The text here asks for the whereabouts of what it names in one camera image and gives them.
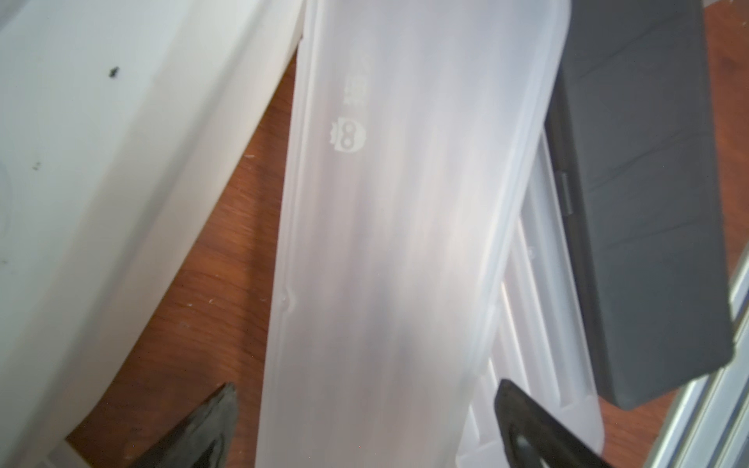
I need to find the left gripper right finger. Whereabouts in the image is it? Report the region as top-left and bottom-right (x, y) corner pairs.
(495, 379), (609, 467)

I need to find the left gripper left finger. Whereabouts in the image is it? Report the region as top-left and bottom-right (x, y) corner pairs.
(130, 382), (239, 467)

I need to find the ribbed translucent pencil case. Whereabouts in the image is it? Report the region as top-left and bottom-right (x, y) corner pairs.
(454, 138), (605, 467)

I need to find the white storage bin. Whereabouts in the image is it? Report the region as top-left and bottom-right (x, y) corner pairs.
(1, 1), (305, 467)

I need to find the black pencil case front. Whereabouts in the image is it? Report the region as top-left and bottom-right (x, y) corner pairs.
(546, 1), (735, 411)

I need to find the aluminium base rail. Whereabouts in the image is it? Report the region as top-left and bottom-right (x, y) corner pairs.
(645, 251), (748, 467)

